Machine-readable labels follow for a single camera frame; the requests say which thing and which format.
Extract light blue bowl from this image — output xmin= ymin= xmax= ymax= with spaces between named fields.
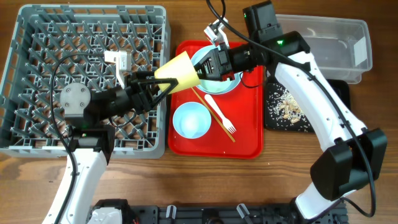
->
xmin=172 ymin=101 xmax=211 ymax=139

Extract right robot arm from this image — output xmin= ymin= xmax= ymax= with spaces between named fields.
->
xmin=195 ymin=1 xmax=387 ymax=223

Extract pale blue round plate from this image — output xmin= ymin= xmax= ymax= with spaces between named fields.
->
xmin=191 ymin=45 xmax=243 ymax=95

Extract white plastic fork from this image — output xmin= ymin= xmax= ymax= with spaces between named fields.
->
xmin=205 ymin=94 xmax=236 ymax=134

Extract black plastic waste tray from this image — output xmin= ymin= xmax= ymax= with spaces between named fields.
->
xmin=263 ymin=75 xmax=353 ymax=134

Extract rice and peanut leftovers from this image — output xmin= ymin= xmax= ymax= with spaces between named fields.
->
xmin=266 ymin=88 xmax=312 ymax=131

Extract red plastic serving tray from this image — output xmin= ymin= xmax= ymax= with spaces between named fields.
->
xmin=167 ymin=39 xmax=264 ymax=160

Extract grey plastic dishwasher rack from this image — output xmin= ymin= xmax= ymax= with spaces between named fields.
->
xmin=1 ymin=4 xmax=171 ymax=157

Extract clear plastic waste bin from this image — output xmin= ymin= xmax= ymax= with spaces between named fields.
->
xmin=276 ymin=14 xmax=373 ymax=84

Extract yellow plastic cup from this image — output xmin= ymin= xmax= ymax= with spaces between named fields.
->
xmin=154 ymin=51 xmax=200 ymax=95

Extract wooden chopstick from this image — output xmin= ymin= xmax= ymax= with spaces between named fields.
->
xmin=191 ymin=87 xmax=236 ymax=142

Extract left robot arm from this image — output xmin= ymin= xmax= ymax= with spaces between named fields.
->
xmin=44 ymin=72 xmax=178 ymax=223

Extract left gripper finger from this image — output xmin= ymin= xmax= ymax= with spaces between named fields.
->
xmin=136 ymin=77 xmax=180 ymax=108
xmin=131 ymin=71 xmax=154 ymax=80

